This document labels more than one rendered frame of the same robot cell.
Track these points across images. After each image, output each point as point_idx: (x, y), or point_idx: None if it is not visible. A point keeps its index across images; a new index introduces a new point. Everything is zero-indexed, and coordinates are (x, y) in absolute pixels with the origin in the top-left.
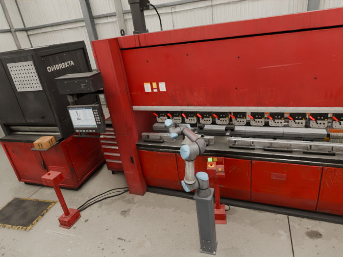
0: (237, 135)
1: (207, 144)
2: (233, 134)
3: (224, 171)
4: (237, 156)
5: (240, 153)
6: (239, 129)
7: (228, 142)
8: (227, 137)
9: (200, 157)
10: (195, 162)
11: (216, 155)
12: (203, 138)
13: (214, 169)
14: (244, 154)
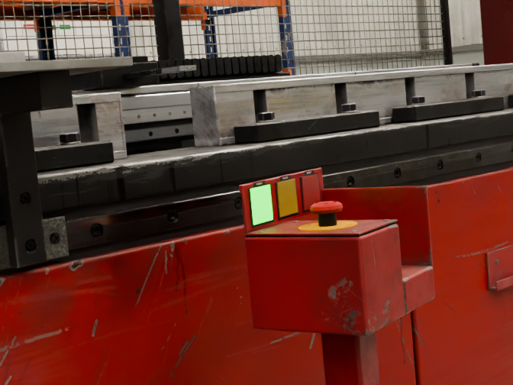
0: (163, 135)
1: (110, 141)
2: (139, 131)
3: (281, 351)
4: (340, 178)
5: (353, 146)
6: (166, 85)
7: (224, 110)
8: (195, 87)
9: (99, 279)
10: (53, 364)
11: (220, 214)
12: (46, 111)
13: (393, 227)
14: (372, 153)
